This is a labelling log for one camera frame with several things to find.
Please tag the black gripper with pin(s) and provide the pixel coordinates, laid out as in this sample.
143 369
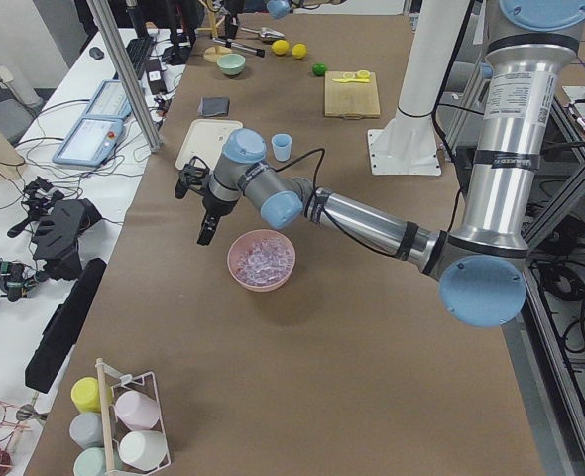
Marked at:
214 207
231 20

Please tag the steel muddler black tip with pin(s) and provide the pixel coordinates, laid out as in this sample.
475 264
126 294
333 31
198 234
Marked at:
240 47

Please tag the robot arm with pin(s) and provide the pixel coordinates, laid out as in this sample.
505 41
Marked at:
478 265
277 9

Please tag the metal ice scoop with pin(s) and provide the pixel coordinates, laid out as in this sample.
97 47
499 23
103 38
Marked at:
265 34

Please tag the pile of clear ice cubes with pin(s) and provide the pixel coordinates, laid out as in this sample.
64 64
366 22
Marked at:
262 262

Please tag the light blue plastic cup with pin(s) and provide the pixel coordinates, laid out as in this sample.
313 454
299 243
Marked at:
282 146

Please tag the pink cup in rack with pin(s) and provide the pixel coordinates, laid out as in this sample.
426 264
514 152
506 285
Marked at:
137 411

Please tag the yellow cup in rack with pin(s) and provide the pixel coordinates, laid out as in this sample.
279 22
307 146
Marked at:
85 395

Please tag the white cup in rack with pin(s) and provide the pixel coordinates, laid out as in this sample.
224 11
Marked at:
143 449

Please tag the grey cup in rack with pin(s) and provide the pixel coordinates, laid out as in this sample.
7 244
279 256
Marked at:
86 430

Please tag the green cup in rack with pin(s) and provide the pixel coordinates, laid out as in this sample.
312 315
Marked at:
90 462

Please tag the wooden mug tree stand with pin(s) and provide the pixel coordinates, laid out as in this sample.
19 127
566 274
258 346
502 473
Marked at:
218 49

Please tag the mint green bowl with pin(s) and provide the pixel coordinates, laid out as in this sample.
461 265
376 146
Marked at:
231 64

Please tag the whole yellow lemon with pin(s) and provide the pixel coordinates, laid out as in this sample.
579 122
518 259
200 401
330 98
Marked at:
280 47
299 51

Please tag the pink bowl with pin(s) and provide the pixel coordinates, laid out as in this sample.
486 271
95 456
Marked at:
260 233

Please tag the grey folded cloth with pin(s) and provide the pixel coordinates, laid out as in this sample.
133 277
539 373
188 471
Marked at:
217 106

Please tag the cream rabbit tray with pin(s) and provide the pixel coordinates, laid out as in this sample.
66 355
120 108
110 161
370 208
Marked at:
204 139

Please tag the green lime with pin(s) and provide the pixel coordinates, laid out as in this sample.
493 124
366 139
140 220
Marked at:
319 69

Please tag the black keyboard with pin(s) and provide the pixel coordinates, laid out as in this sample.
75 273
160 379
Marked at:
138 51

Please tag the yellow plastic knife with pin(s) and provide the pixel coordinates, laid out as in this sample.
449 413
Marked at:
350 80

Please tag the upper lemon half slice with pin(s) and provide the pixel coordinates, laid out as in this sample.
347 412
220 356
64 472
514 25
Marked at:
363 75

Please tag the wooden cutting board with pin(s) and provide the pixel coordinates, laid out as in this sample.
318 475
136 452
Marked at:
351 100

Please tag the robot teach pendant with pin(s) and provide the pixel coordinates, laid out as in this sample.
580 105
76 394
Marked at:
90 141

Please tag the black long box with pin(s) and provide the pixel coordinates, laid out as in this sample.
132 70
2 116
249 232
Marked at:
63 329

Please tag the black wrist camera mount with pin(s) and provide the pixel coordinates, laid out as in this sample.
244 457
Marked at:
192 177

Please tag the aluminium frame post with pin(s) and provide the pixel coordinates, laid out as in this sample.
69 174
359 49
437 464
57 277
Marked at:
107 26

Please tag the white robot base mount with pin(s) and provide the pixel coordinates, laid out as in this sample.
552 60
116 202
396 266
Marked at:
407 144

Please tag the white wire cup rack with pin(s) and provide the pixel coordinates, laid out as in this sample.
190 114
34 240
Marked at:
112 384

